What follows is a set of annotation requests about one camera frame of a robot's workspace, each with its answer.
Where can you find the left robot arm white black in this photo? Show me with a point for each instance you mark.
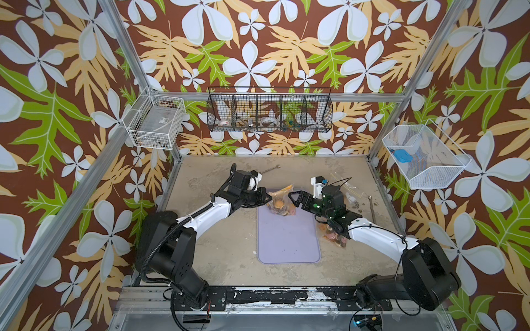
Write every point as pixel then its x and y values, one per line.
pixel 166 248

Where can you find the clear bag of cookies back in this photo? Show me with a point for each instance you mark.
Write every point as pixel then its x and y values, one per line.
pixel 352 194

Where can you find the clear bag of donuts right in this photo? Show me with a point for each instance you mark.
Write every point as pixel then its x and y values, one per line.
pixel 331 235

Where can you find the black mounting rail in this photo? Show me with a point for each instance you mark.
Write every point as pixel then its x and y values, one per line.
pixel 346 298

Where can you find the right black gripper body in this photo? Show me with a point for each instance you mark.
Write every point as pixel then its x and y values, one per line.
pixel 317 207

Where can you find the ziploc bag with cookies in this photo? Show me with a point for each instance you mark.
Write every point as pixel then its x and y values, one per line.
pixel 281 203

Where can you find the silver wrench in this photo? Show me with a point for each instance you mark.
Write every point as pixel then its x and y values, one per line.
pixel 271 169

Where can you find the lavender plastic tray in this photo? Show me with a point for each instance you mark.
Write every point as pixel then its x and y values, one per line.
pixel 287 240

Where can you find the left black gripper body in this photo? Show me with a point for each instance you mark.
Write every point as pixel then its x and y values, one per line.
pixel 250 198

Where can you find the black tool case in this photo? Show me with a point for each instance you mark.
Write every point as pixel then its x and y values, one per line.
pixel 149 228

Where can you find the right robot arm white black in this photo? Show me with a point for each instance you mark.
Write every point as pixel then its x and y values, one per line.
pixel 424 274

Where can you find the blue object in basket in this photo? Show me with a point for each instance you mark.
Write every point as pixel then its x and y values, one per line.
pixel 402 156

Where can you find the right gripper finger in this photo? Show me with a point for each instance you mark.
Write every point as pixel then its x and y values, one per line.
pixel 298 195
pixel 300 202

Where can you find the black wire basket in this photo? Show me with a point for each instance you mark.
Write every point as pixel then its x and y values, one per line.
pixel 269 109

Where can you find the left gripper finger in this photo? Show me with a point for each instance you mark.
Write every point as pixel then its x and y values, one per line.
pixel 262 193
pixel 264 201

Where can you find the white wire basket left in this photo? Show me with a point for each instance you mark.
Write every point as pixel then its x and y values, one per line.
pixel 154 120

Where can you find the white mesh basket right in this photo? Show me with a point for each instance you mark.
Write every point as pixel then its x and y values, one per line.
pixel 438 159

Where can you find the metal rod tool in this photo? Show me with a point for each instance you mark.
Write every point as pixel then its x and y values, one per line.
pixel 372 209

